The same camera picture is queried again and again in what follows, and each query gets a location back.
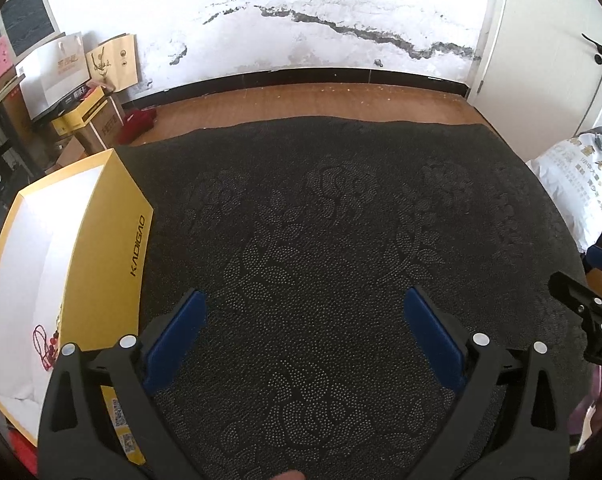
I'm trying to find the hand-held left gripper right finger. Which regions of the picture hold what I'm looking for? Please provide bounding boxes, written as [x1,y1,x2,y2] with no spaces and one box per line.
[403,286,569,480]

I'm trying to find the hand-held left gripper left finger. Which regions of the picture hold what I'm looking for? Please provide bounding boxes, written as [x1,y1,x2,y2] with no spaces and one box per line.
[37,287,209,480]

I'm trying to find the large yellow box white inside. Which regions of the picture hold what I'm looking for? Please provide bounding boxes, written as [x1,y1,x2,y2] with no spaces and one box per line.
[0,147,154,466]

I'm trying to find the red string bracelet silver bells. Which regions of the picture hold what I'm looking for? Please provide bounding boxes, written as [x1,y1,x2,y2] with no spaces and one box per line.
[32,324,53,372]

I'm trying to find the white printed plastic bag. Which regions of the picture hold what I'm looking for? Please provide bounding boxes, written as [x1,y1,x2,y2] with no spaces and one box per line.
[526,130,602,256]

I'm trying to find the black embossed table mat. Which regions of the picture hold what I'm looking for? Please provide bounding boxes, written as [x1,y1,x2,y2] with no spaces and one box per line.
[114,116,594,480]

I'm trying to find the open cardboard box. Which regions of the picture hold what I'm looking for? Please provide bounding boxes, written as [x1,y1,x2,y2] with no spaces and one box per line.
[45,135,88,176]

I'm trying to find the red cloth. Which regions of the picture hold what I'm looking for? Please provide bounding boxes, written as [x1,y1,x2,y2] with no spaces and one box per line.
[117,107,158,146]

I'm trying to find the closed cardboard box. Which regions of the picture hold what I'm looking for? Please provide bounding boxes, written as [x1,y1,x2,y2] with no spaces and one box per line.
[74,95,128,155]

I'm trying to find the white door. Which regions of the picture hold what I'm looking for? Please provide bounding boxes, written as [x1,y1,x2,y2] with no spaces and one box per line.
[473,0,602,142]

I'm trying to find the flat yellow box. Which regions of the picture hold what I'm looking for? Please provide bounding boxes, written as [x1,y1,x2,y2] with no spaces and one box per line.
[50,85,116,136]

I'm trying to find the brown paper shopping bag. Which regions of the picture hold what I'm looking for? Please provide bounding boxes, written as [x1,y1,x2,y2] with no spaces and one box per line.
[84,33,140,94]

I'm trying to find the white paper shopping bag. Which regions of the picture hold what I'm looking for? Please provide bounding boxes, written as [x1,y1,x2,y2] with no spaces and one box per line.
[15,32,92,121]

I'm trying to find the dark framed board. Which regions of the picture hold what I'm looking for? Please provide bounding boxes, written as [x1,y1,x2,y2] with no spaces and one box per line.
[0,0,61,61]

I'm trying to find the black door handle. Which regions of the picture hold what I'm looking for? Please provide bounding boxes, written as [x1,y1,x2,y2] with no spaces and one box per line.
[581,33,602,66]

